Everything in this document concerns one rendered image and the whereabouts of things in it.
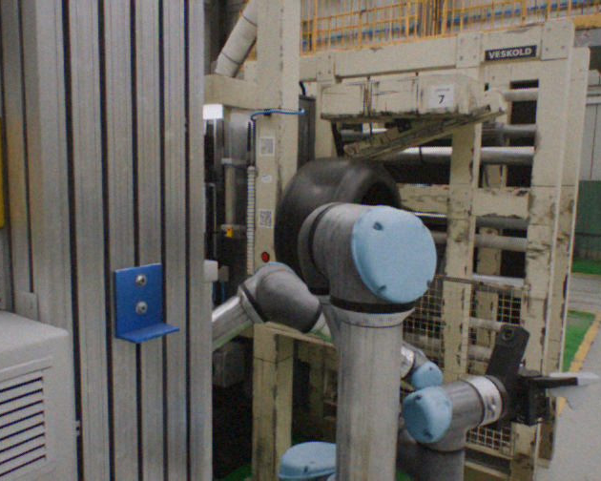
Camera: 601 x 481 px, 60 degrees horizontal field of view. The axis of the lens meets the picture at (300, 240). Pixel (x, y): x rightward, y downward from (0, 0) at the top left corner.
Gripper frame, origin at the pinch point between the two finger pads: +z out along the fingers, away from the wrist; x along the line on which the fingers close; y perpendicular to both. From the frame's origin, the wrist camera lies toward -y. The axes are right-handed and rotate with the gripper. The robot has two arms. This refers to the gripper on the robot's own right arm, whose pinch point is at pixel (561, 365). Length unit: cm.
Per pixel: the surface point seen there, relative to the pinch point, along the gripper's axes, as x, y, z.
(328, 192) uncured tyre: -89, -40, 9
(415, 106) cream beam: -92, -73, 51
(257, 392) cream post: -146, 40, 4
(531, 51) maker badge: -72, -94, 94
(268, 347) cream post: -138, 20, 6
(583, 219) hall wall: -511, -31, 821
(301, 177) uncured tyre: -103, -47, 6
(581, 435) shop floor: -117, 92, 185
